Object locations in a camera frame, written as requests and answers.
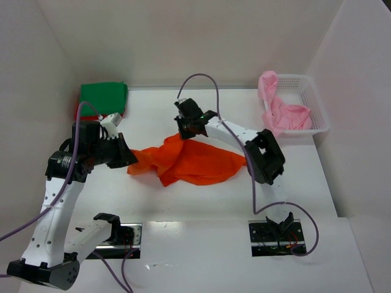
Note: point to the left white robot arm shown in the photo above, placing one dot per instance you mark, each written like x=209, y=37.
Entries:
x=50, y=260

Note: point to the folded green t shirt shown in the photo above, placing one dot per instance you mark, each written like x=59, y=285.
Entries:
x=106, y=97

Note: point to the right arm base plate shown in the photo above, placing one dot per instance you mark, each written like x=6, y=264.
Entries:
x=264, y=243

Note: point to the folded red t shirt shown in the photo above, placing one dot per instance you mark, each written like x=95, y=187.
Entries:
x=88, y=117

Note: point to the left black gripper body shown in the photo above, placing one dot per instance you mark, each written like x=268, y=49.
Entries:
x=119, y=149

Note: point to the pink t shirt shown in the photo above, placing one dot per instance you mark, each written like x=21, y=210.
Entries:
x=280, y=116

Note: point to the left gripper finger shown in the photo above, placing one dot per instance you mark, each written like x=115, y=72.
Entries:
x=118, y=163
x=126, y=156

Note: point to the orange t shirt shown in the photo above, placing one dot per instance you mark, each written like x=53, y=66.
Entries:
x=190, y=161

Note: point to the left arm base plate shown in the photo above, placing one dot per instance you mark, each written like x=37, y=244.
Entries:
x=127, y=238

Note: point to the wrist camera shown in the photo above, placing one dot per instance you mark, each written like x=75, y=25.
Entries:
x=111, y=121
x=180, y=101

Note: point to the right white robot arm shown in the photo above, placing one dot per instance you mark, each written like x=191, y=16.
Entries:
x=263, y=155

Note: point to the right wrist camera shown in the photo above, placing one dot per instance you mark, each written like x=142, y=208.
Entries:
x=180, y=101

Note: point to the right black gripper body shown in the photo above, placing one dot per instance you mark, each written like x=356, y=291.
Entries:
x=186, y=129

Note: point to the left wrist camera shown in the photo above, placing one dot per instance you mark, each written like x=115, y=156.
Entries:
x=111, y=121

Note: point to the white plastic basket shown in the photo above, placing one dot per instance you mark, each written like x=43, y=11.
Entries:
x=301, y=90

